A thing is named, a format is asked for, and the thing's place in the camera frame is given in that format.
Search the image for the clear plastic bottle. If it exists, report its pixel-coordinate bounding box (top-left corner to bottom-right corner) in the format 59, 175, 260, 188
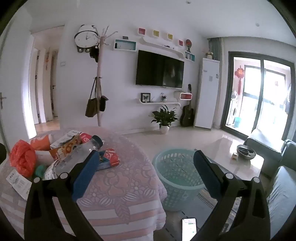
55, 135, 104, 176

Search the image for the potted green plant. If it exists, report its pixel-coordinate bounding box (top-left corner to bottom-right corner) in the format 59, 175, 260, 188
150, 105, 178, 134

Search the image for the white receipt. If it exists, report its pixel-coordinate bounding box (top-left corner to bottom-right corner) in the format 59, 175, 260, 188
6, 169, 31, 200

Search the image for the smartphone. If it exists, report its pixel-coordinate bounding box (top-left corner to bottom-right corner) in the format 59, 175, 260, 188
181, 217, 197, 241

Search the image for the washing machine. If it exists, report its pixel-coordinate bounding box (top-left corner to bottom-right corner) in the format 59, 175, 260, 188
228, 98, 238, 126

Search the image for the teal plastic laundry basket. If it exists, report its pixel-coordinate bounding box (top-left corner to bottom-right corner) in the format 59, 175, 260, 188
152, 148, 208, 212

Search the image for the white teal box shelf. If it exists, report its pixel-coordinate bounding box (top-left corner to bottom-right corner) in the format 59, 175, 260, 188
113, 39, 137, 52

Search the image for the white low wall shelf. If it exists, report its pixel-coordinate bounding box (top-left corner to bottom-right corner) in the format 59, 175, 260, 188
136, 98, 181, 109

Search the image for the sliding glass door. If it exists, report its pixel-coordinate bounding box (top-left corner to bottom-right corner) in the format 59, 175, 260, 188
220, 51, 296, 141

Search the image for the white printed paper box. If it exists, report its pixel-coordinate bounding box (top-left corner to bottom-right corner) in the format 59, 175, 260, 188
50, 129, 80, 149

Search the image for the red snack packet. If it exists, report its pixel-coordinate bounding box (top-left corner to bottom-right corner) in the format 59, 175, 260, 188
103, 148, 121, 167

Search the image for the dark bowl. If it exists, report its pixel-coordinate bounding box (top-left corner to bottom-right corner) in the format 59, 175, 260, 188
237, 144, 257, 159

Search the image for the red carton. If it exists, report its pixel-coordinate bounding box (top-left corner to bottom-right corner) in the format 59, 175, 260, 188
80, 133, 93, 144

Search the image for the white door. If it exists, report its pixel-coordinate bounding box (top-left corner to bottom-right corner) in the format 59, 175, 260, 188
0, 35, 37, 144

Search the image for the brown handbag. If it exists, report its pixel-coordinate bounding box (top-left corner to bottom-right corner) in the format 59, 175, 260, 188
85, 76, 100, 118

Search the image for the grey sofa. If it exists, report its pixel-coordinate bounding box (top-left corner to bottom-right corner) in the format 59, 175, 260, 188
244, 128, 296, 240

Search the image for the dark blue wrapper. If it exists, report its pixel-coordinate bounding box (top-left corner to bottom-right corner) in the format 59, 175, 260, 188
96, 151, 111, 171

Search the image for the green curtain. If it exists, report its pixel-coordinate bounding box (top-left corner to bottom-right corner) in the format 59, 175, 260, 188
208, 37, 222, 61

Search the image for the panda wall clock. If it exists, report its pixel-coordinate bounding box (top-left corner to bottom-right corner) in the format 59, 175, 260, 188
74, 25, 99, 53

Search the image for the white coffee table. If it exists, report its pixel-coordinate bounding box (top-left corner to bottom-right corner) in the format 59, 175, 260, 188
203, 137, 264, 186

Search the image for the white standing air conditioner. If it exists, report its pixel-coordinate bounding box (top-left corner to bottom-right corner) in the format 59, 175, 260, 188
194, 58, 220, 129

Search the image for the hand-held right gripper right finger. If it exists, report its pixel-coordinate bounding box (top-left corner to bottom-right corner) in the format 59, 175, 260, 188
193, 150, 271, 241

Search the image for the orange snack packet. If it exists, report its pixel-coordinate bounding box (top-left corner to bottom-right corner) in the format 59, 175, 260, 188
50, 133, 81, 163

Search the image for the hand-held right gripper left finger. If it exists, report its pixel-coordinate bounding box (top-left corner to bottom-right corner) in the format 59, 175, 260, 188
24, 150, 104, 241

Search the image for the orange paper cup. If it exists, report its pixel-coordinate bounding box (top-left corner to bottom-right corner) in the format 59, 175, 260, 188
30, 135, 55, 151

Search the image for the white coat rack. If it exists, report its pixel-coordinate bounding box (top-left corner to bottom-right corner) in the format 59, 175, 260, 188
94, 25, 116, 127

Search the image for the white curved wall shelf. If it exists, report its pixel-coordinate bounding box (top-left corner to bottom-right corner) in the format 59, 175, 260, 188
142, 36, 185, 61

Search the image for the wall-mounted television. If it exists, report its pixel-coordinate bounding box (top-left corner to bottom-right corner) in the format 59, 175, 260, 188
135, 49, 185, 90

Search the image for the dark guitar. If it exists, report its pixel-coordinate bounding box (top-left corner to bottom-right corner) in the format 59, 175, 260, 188
180, 84, 195, 127

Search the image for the blue patterned rug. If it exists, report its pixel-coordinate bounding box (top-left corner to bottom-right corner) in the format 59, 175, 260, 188
162, 185, 243, 241

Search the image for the red knot ornament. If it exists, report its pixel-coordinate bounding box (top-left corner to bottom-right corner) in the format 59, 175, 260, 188
234, 65, 245, 95

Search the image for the black cap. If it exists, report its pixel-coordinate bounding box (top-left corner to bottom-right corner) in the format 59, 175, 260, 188
89, 45, 100, 63

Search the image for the orange plastic bag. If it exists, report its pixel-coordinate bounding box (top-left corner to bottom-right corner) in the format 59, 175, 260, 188
9, 139, 37, 178

